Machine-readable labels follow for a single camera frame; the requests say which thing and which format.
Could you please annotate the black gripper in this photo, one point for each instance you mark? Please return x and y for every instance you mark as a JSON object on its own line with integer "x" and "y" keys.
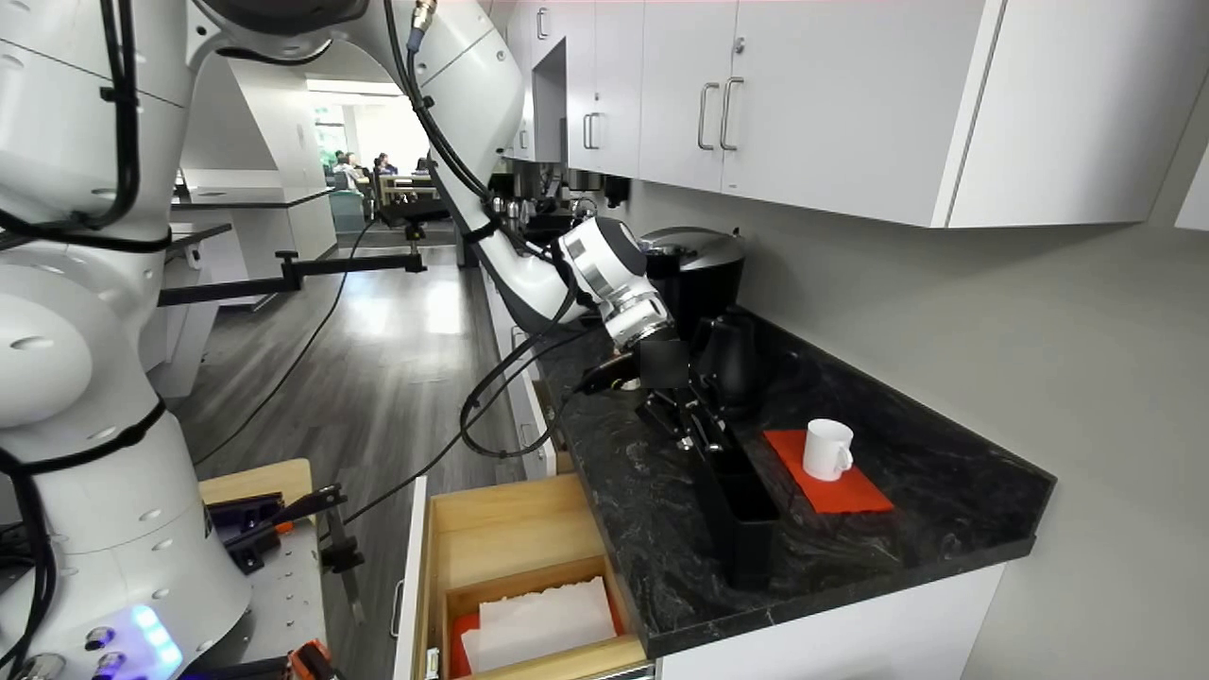
{"x": 673, "y": 384}

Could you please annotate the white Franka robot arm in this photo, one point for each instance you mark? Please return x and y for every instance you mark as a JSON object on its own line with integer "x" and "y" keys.
{"x": 61, "y": 351}

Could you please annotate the black rectangular utensil holder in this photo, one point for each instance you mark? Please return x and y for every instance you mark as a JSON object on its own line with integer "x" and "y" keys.
{"x": 758, "y": 542}

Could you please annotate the open wooden drawer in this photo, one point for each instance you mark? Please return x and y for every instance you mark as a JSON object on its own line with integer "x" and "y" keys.
{"x": 503, "y": 513}

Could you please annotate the red box liner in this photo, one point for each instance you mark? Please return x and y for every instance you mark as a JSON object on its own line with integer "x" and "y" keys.
{"x": 463, "y": 625}

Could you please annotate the black gooseneck kettle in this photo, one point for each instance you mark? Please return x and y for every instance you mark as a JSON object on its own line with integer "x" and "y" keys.
{"x": 738, "y": 362}

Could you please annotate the white mug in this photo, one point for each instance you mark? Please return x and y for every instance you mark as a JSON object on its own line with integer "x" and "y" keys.
{"x": 827, "y": 450}

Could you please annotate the red flat mat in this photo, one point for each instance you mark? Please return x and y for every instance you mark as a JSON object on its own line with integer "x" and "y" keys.
{"x": 853, "y": 495}

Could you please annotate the black coffee maker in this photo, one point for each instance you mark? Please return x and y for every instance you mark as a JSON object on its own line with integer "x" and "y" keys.
{"x": 705, "y": 270}

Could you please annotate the white base cabinet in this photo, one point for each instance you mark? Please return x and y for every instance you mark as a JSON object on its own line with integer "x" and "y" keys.
{"x": 853, "y": 636}

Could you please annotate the white upper cabinets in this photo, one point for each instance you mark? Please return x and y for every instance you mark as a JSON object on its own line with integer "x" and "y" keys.
{"x": 853, "y": 88}

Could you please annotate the wooden board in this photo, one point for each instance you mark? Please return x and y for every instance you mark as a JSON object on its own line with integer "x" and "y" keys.
{"x": 264, "y": 476}

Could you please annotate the black clamp tool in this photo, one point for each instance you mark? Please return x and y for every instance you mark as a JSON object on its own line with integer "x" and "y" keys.
{"x": 258, "y": 517}

